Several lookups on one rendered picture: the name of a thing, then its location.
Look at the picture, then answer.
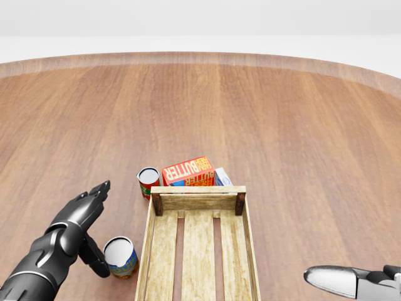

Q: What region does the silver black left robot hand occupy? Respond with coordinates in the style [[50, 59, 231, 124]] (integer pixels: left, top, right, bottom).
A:
[[45, 180, 112, 279]]

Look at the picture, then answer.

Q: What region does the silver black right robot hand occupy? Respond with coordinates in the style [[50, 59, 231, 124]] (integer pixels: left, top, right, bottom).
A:
[[303, 265, 401, 301]]

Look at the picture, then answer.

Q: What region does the blue label soup tin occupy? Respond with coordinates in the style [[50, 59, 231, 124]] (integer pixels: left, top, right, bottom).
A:
[[103, 236, 140, 280]]

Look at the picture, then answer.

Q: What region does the wooden slat tray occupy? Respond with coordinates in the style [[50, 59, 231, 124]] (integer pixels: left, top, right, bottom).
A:
[[134, 185, 262, 301]]

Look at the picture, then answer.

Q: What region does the red label tomato tin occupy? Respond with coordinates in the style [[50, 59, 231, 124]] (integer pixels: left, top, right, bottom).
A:
[[136, 166, 161, 201]]

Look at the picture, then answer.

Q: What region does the red butter box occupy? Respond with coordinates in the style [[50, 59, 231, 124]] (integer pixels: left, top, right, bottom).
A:
[[161, 156, 216, 187]]

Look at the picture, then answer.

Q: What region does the white and blue box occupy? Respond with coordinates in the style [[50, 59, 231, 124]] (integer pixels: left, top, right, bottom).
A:
[[214, 167, 234, 187]]

